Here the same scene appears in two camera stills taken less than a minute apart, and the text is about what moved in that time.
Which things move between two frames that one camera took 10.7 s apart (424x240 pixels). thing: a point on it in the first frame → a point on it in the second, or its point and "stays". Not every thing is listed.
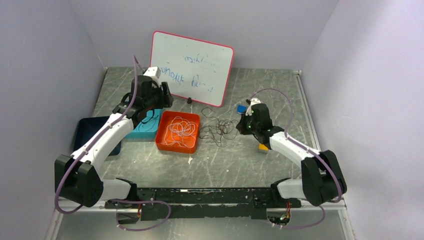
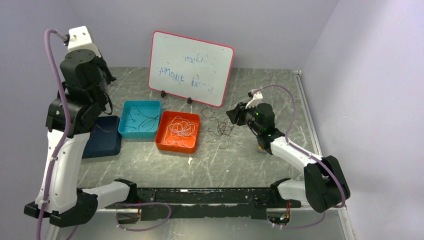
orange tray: [178, 132] stays
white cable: [181, 132] stays
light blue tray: [147, 127] stays
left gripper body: [157, 101] → [108, 76]
